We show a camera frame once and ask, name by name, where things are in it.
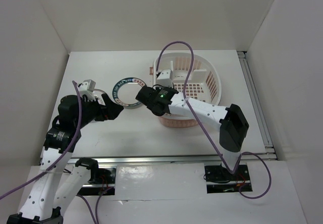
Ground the aluminium front rail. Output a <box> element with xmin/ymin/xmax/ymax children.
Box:
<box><xmin>40</xmin><ymin>154</ymin><xmax>240</xmax><ymax>166</ymax></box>

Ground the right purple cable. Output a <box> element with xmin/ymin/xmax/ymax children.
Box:
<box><xmin>155</xmin><ymin>41</ymin><xmax>272</xmax><ymax>199</ymax></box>

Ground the white pink dish rack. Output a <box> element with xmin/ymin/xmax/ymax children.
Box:
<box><xmin>149</xmin><ymin>52</ymin><xmax>222</xmax><ymax>128</ymax></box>

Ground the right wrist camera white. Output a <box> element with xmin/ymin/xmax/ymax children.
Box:
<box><xmin>155</xmin><ymin>69</ymin><xmax>173</xmax><ymax>87</ymax></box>

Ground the white cover panel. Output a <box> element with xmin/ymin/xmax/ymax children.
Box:
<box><xmin>115</xmin><ymin>163</ymin><xmax>207</xmax><ymax>201</ymax></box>

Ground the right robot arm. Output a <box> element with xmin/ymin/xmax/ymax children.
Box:
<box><xmin>136</xmin><ymin>86</ymin><xmax>249</xmax><ymax>180</ymax></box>

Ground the plate with green rim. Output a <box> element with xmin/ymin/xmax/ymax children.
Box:
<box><xmin>112</xmin><ymin>77</ymin><xmax>146</xmax><ymax>109</ymax></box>

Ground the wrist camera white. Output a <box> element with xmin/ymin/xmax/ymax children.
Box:
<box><xmin>155</xmin><ymin>69</ymin><xmax>173</xmax><ymax>87</ymax></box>
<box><xmin>78</xmin><ymin>79</ymin><xmax>96</xmax><ymax>102</ymax></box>

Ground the aluminium side rail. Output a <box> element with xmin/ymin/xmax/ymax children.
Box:
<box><xmin>237</xmin><ymin>51</ymin><xmax>278</xmax><ymax>160</ymax></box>

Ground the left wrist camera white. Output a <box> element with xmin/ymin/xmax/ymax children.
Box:
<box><xmin>78</xmin><ymin>79</ymin><xmax>96</xmax><ymax>102</ymax></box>

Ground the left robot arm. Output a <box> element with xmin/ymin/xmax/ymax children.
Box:
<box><xmin>7</xmin><ymin>94</ymin><xmax>124</xmax><ymax>223</ymax></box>

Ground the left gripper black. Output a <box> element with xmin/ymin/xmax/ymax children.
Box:
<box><xmin>74</xmin><ymin>93</ymin><xmax>123</xmax><ymax>128</ymax></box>

